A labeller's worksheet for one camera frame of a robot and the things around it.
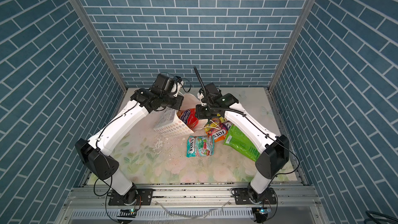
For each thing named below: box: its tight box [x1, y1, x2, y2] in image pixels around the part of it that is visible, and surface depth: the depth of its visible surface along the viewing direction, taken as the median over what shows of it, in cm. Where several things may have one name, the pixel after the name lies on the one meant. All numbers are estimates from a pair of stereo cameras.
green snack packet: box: [223, 124, 262, 162], surface depth 88 cm
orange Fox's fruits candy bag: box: [204, 117, 232, 143], surface depth 96 cm
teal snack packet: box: [186, 134, 215, 158], surface depth 89 cm
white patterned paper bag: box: [153, 93, 208, 135], surface depth 80 cm
